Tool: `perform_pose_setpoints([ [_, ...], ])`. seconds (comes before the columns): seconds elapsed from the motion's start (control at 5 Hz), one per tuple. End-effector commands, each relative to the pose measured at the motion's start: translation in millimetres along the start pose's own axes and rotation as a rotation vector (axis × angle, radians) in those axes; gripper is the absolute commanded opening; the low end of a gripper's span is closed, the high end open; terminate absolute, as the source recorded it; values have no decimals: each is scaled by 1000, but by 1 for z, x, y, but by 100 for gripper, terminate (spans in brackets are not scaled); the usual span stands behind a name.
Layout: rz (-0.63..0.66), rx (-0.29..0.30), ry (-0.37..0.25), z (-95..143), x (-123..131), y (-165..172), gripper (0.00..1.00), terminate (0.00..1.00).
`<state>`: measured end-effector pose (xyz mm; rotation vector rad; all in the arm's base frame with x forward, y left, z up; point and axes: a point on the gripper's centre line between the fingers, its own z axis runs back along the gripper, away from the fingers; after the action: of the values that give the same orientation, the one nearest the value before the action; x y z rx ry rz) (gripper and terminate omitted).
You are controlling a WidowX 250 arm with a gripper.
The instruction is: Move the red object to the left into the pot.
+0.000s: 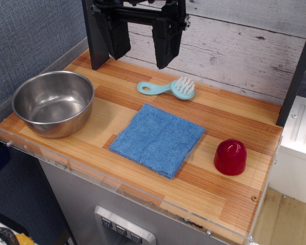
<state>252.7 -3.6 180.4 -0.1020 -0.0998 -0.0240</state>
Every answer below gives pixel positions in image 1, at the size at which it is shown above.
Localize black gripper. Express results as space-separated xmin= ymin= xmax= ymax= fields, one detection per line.
xmin=93 ymin=1 xmax=190 ymax=69

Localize red plastic dome object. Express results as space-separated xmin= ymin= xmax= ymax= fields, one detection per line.
xmin=214 ymin=138 xmax=247 ymax=176

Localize stainless steel pot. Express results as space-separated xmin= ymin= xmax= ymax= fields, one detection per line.
xmin=12 ymin=71 xmax=94 ymax=138

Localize light blue scrub brush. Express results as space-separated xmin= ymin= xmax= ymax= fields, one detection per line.
xmin=137 ymin=77 xmax=195 ymax=100

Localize blue folded cloth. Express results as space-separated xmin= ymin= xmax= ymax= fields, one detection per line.
xmin=109 ymin=104 xmax=205 ymax=179

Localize grey cabinet with dispenser panel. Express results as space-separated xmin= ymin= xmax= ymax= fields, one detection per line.
xmin=40 ymin=161 xmax=250 ymax=244

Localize white side unit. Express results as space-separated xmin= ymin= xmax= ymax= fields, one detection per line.
xmin=269 ymin=96 xmax=306 ymax=203

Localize clear acrylic edge guard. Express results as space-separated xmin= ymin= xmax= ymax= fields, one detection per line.
xmin=0 ymin=121 xmax=271 ymax=244

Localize black right vertical post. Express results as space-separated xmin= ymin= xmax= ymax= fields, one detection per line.
xmin=276 ymin=41 xmax=306 ymax=127

